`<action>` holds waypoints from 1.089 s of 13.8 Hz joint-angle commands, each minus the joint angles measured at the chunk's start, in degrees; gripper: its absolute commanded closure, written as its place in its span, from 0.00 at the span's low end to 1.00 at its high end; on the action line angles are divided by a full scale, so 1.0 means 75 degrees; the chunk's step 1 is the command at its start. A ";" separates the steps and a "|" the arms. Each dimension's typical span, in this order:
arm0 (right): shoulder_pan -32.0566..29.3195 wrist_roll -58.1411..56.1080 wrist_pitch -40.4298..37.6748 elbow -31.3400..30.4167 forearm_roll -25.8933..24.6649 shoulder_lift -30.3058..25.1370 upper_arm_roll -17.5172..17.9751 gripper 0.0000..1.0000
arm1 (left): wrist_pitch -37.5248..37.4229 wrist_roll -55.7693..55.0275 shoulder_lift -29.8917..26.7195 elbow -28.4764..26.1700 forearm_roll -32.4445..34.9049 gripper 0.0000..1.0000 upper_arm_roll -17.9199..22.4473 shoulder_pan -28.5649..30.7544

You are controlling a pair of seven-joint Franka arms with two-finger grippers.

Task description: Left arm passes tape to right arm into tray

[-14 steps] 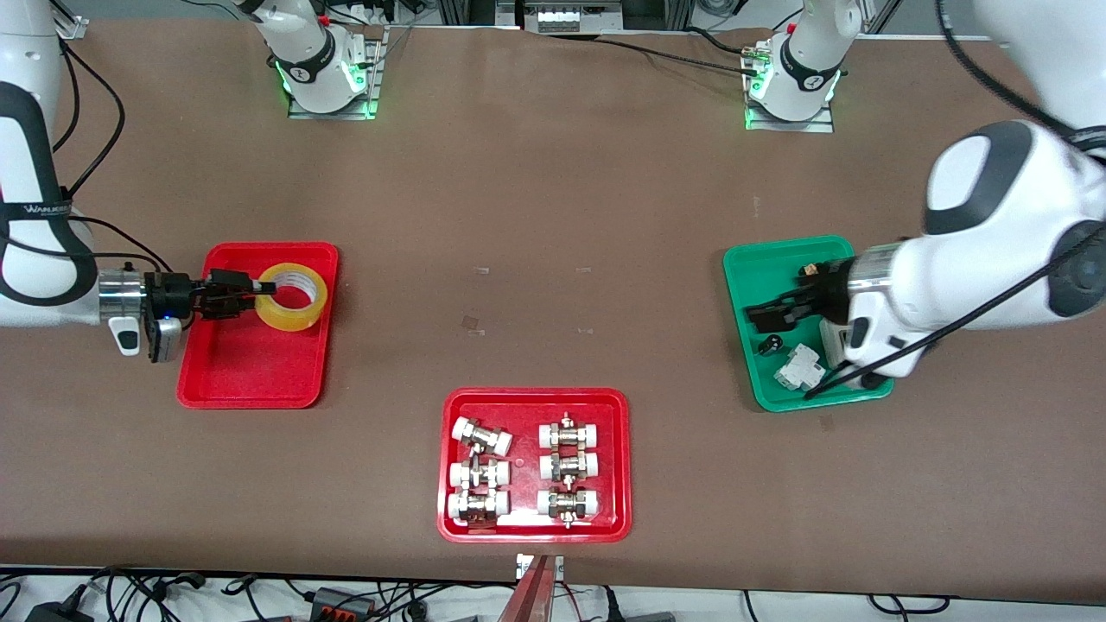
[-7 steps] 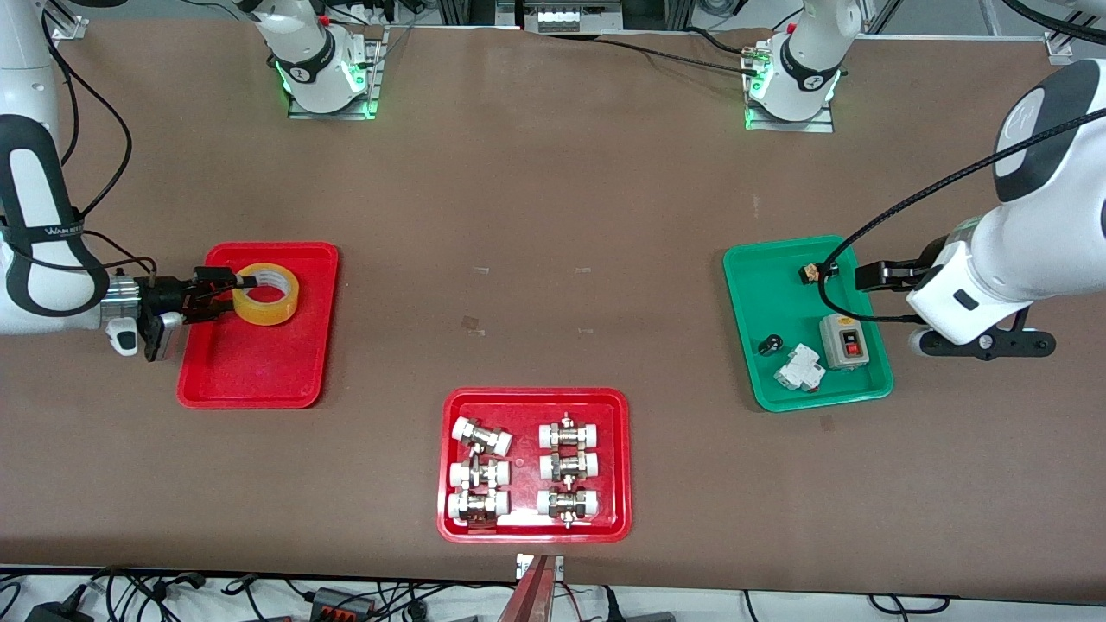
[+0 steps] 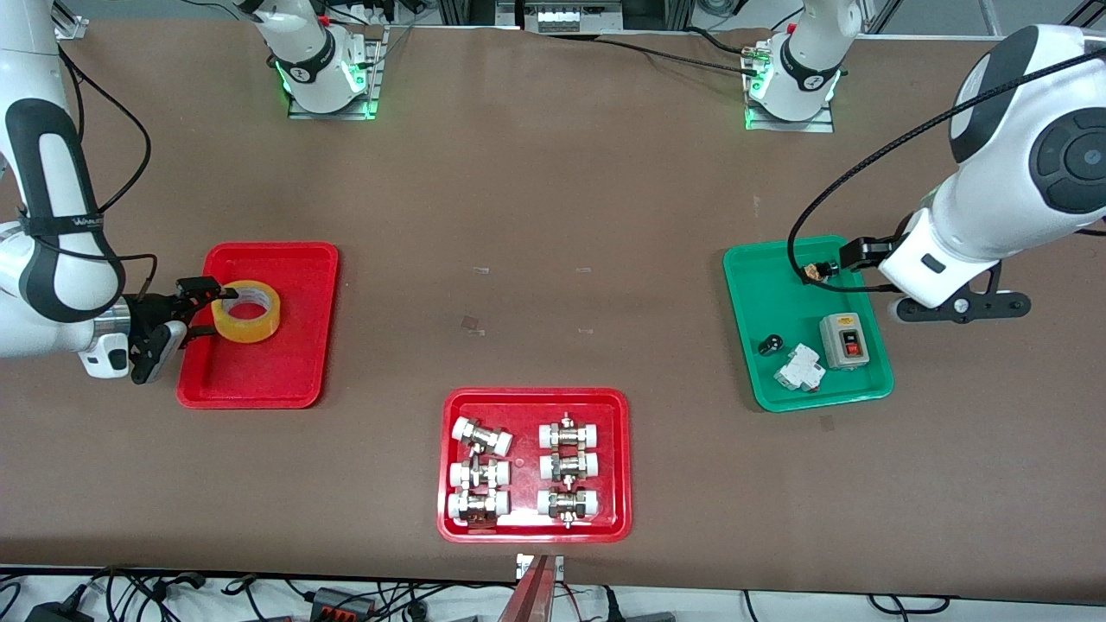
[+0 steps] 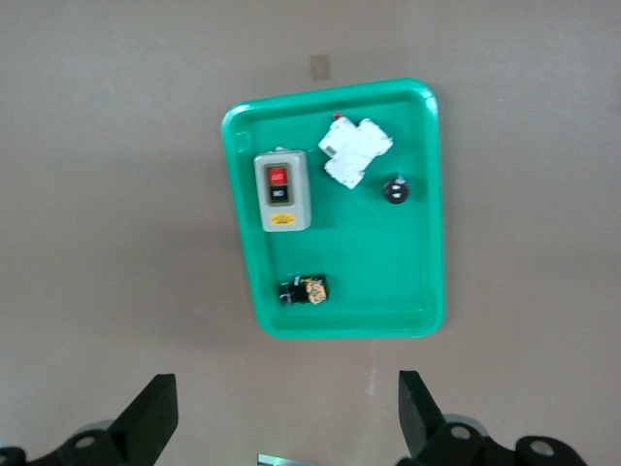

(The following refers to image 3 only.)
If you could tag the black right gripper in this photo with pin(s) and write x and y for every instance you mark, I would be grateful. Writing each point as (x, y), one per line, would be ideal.
(152, 309)

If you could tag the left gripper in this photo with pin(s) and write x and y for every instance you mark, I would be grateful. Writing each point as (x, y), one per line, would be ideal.
(867, 251)

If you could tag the yellow clear tape roll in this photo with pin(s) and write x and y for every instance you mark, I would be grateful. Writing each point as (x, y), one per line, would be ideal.
(255, 326)

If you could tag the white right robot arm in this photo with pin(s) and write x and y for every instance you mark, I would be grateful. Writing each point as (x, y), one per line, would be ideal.
(52, 259)

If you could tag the empty red plastic tray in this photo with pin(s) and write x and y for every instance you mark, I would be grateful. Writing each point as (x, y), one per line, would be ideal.
(259, 371)

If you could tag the green plastic tray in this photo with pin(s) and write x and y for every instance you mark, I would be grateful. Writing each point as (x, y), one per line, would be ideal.
(778, 294)

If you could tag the red tray holding fittings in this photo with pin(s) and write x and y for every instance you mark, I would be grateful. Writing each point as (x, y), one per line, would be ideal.
(527, 462)

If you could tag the small black copper motor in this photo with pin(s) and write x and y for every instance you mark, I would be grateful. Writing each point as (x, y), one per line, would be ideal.
(816, 273)

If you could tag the small black knob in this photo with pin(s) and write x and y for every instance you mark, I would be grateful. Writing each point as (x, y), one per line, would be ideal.
(772, 345)

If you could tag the white circuit breaker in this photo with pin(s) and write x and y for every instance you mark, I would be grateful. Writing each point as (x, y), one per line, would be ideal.
(799, 370)

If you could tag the metal pipe fitting white caps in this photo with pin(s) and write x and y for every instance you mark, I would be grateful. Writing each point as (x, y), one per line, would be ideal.
(477, 505)
(481, 436)
(568, 503)
(478, 473)
(568, 466)
(568, 434)

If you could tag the black orange connector box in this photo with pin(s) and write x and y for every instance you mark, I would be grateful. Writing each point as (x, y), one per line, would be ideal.
(341, 603)

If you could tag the black power adapter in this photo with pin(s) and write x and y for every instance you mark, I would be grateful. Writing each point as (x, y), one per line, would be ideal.
(56, 612)

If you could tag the white power strip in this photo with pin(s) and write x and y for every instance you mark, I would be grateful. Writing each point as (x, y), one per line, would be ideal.
(568, 19)

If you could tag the reddish metal stand bar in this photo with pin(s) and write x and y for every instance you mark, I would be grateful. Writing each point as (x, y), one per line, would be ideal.
(536, 592)

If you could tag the grey push button switch box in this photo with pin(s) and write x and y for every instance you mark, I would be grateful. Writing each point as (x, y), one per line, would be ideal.
(845, 341)

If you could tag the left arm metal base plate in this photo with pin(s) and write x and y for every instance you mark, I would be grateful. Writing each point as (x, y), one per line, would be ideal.
(821, 123)

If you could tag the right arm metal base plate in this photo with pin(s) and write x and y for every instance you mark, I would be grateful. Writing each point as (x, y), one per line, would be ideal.
(373, 78)

